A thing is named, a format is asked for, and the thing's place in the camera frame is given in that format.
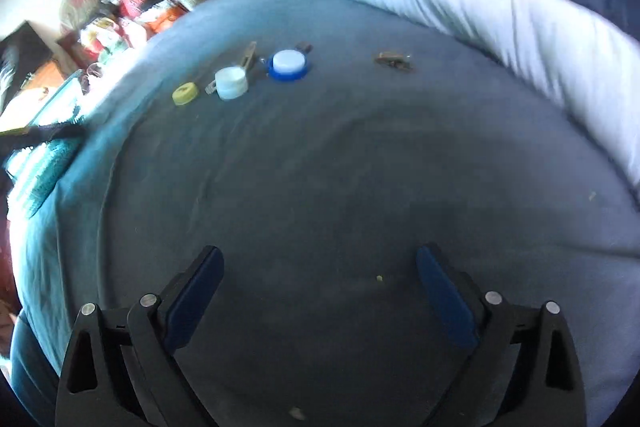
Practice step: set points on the small yellow bottle cap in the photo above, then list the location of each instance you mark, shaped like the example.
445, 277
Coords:
184, 94

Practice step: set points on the white jar lid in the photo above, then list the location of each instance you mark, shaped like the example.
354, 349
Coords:
231, 83

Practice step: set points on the dark wooden clothespin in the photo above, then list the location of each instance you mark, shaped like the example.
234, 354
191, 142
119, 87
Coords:
304, 48

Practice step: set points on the pile of bags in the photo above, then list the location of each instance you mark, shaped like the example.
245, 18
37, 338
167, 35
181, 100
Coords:
135, 2

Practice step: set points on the grey-blue fleece blanket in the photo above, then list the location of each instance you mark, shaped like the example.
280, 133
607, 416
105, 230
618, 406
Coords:
330, 187

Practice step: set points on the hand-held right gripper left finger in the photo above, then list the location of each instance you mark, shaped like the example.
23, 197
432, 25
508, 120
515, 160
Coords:
192, 302

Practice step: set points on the teal plastic basket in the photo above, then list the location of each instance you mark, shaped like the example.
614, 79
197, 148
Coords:
42, 167

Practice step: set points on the light blue rolled blanket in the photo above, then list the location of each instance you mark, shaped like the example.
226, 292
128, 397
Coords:
500, 2

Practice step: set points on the dark television screen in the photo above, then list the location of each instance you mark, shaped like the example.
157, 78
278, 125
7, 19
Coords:
20, 52

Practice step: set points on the light wooden clothespin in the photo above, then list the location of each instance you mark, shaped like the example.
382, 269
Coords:
247, 54

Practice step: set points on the blue bottle cap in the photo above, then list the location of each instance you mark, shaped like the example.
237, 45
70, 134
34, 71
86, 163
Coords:
287, 77

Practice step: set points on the dark metal hair clip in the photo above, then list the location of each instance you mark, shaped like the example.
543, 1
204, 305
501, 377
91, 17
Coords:
395, 61

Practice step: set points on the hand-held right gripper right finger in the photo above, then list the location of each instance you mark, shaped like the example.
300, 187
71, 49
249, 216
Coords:
447, 299

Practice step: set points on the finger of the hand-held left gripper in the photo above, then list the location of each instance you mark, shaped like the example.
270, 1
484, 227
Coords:
45, 133

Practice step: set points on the white cap inside blue cap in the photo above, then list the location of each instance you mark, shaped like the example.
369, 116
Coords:
289, 62

